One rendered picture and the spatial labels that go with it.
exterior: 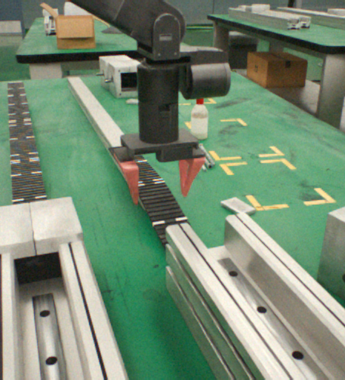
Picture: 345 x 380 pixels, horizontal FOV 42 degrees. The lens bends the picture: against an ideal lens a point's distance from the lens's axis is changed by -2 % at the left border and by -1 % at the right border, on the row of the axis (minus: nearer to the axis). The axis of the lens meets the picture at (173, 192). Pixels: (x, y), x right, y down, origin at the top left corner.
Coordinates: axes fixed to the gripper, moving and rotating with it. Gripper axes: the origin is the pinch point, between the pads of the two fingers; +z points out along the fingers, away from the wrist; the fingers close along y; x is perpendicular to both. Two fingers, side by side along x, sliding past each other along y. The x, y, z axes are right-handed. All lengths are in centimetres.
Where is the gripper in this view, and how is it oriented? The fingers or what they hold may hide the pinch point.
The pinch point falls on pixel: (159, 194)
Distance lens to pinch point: 69.3
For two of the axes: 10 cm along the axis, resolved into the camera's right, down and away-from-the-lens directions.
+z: 0.0, 9.0, 4.3
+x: -3.3, -4.1, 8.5
